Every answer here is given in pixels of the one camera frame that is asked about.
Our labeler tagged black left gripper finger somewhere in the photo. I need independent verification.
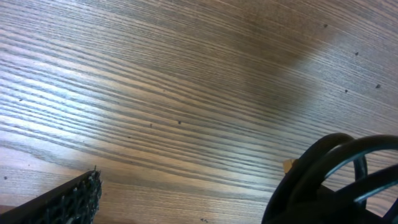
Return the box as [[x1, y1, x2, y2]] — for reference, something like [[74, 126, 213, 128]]
[[1, 169, 102, 224]]

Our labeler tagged black usb cable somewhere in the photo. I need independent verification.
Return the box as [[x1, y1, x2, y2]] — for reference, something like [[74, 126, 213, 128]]
[[261, 133, 398, 224]]

